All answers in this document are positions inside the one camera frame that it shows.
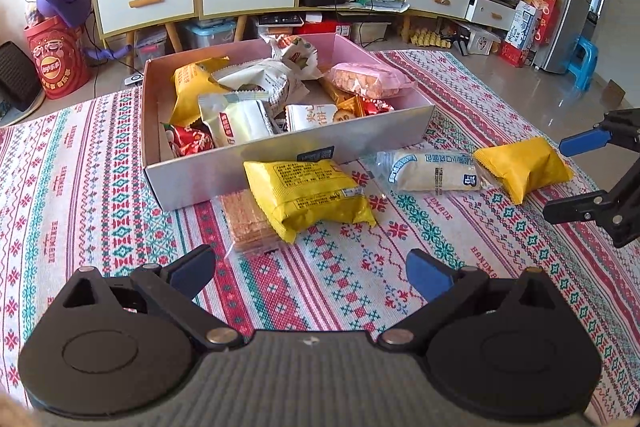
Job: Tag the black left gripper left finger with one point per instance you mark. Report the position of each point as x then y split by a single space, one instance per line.
169 291

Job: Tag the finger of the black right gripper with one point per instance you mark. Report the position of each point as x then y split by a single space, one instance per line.
618 127
615 211

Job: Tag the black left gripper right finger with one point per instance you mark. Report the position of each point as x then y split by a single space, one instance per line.
448 292

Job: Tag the plain yellow snack bag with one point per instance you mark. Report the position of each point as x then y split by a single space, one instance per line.
524 167

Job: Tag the white blue rice cake packet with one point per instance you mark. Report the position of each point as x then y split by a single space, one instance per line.
428 171

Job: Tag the yellow printed snack packet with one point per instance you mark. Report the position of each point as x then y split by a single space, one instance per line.
295 195

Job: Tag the red white candy packet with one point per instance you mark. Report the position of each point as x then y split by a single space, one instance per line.
188 140

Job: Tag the orange-yellow egg yolk snack bag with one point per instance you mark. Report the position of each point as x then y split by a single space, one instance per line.
191 81

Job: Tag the gold foil snack bar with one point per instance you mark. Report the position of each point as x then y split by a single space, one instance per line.
342 99

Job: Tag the pink cracker packet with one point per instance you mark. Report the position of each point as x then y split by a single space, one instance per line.
376 81

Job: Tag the white striped snack packet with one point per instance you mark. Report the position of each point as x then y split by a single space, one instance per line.
283 85

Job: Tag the small red foil candy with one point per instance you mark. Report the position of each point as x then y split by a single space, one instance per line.
371 107

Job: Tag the white orange lotus snack packet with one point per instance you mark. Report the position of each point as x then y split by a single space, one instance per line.
304 117

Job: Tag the white nut packet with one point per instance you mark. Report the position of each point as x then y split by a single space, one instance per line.
296 53

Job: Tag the blue plastic stool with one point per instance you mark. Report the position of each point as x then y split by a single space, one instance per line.
583 63

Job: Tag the clear wafer biscuit packet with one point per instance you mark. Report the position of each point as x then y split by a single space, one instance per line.
249 229

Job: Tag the patterned woven floor mat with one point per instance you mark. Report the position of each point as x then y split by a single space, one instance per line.
73 193

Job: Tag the white power strip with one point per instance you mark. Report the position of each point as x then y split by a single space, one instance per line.
133 79

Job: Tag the low white drawer cabinet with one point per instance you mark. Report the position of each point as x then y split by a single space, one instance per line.
489 13

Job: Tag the red snack bucket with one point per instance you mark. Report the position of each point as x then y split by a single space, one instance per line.
57 54

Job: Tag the black ribbed heater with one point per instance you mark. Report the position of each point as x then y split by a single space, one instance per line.
19 81

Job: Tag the clear blue lid storage bin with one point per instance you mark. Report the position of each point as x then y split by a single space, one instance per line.
202 34

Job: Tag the red storage box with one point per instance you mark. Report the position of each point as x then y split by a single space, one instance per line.
324 27

